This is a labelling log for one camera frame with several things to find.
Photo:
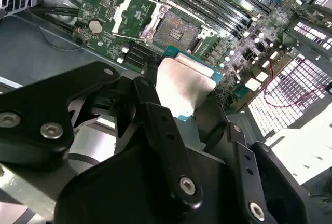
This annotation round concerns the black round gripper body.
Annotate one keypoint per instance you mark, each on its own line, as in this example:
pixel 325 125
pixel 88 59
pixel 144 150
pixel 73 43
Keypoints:
pixel 116 195

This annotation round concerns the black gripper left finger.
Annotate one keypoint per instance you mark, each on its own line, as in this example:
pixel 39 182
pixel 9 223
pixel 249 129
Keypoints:
pixel 39 99

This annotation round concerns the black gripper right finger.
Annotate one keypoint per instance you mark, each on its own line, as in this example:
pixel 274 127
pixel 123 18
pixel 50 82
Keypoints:
pixel 243 161

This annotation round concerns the CPU with silver lid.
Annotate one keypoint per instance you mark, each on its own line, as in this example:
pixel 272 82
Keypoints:
pixel 181 84

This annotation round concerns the metal socket cover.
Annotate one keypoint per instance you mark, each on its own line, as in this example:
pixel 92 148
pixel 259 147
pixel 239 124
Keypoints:
pixel 119 14

